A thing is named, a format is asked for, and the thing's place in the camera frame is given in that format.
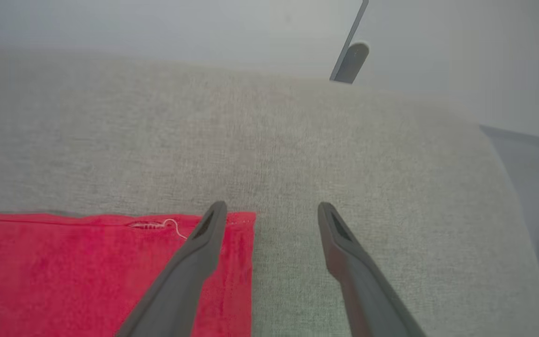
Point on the red white basketball jersey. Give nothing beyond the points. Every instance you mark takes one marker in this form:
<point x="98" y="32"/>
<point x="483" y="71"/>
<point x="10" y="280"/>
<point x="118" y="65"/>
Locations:
<point x="63" y="271"/>

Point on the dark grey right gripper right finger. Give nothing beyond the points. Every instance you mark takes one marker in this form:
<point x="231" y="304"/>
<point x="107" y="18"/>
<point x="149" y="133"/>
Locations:
<point x="358" y="281"/>

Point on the grey door frame strip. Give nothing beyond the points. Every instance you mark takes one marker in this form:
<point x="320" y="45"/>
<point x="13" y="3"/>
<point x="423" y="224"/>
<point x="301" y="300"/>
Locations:
<point x="351" y="35"/>

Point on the grey rounded door stopper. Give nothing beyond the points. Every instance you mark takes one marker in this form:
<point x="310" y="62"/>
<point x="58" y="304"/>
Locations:
<point x="354" y="63"/>

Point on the grey fabric sofa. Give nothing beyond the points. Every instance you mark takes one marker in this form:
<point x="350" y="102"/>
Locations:
<point x="344" y="164"/>

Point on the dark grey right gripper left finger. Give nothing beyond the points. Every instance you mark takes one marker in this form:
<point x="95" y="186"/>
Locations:
<point x="185" y="276"/>

